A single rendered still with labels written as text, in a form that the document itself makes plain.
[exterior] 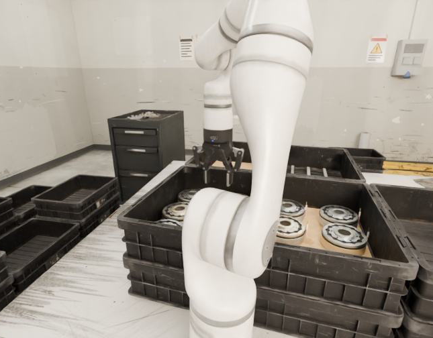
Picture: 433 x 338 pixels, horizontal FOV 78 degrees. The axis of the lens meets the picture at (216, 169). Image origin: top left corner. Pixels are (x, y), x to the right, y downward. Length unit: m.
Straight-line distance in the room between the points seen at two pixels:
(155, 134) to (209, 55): 1.61
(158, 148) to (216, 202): 1.92
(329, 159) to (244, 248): 1.03
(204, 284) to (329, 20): 3.90
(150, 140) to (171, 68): 2.18
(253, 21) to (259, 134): 0.13
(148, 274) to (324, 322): 0.40
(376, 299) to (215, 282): 0.35
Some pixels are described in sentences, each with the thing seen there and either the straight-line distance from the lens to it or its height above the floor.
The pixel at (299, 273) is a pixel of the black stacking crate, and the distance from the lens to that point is 0.58.
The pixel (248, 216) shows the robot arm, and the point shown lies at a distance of 0.29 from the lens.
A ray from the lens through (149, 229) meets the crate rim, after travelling 0.61.
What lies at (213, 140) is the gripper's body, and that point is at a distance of 0.65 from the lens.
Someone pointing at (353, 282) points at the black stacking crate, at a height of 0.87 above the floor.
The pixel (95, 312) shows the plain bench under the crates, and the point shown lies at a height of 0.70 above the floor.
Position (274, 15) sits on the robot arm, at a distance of 0.34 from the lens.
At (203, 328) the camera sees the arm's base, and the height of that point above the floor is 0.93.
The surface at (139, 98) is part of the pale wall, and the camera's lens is 4.49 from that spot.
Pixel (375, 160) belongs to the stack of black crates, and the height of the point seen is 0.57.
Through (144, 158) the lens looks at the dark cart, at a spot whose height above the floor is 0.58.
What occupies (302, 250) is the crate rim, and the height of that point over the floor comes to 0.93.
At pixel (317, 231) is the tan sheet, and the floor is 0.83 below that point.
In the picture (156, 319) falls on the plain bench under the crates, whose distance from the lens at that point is 0.73.
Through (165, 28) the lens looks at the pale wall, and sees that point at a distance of 4.31.
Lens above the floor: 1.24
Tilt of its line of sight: 20 degrees down
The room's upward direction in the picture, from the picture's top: straight up
